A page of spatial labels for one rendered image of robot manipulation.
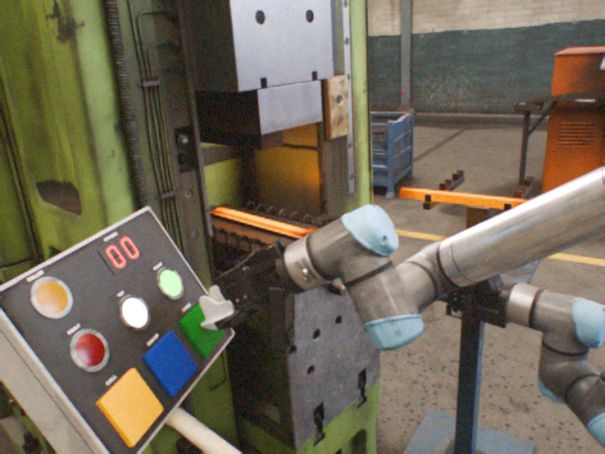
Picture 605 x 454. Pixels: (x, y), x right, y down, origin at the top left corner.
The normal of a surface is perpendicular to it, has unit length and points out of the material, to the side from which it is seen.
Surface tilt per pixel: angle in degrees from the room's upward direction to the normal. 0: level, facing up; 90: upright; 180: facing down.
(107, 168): 90
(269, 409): 42
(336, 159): 90
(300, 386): 90
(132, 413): 60
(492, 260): 107
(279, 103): 90
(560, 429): 0
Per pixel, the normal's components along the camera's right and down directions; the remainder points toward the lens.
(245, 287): -0.31, 0.34
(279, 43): 0.72, 0.19
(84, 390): 0.79, -0.43
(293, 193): -0.68, 0.29
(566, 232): -0.51, 0.55
